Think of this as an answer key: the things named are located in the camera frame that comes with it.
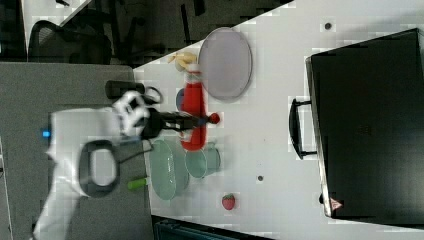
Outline silver toaster oven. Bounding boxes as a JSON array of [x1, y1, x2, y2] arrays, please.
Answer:
[[305, 28, 424, 229]]

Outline red strawberry toy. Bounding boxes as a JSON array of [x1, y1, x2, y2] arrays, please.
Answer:
[[221, 194, 236, 211]]

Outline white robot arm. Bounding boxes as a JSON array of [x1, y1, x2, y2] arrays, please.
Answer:
[[31, 90, 202, 240]]

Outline red plush ketchup bottle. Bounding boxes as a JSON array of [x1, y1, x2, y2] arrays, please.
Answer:
[[181, 64, 207, 151]]

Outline yellow toy banana bunch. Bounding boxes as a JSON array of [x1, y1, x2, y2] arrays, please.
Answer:
[[168, 52, 199, 72]]

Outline blue bowl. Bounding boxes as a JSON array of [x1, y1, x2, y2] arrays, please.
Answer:
[[176, 88, 185, 111]]

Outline small red tomato toy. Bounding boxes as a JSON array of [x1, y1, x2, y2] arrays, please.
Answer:
[[208, 113, 220, 124]]

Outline green oval colander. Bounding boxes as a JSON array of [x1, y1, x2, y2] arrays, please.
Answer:
[[149, 140, 189, 201]]

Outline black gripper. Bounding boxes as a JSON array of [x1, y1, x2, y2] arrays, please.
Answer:
[[141, 108, 199, 139]]

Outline black office chair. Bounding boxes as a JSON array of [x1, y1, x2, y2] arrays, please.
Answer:
[[28, 20, 112, 65]]

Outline grey round plate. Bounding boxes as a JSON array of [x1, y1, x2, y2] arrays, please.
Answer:
[[198, 27, 253, 101]]

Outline green cup with handle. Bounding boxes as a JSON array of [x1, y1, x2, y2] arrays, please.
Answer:
[[185, 142, 221, 179]]

